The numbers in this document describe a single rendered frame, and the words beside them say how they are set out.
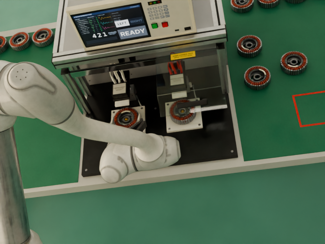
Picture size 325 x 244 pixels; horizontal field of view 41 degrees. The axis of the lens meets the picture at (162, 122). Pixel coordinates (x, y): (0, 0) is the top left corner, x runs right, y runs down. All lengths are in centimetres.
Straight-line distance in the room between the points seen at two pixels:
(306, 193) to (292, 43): 86
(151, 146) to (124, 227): 116
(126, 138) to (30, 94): 42
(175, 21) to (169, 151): 47
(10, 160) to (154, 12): 72
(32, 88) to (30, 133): 105
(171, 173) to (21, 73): 89
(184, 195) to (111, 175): 107
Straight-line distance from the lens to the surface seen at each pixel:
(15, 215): 133
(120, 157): 152
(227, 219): 245
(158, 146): 146
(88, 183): 183
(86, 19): 162
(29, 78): 103
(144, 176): 177
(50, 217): 272
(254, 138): 179
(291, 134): 180
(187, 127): 180
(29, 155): 201
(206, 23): 169
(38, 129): 207
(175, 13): 160
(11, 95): 106
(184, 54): 166
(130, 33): 166
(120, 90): 181
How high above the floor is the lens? 229
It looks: 55 degrees down
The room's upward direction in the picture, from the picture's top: 19 degrees counter-clockwise
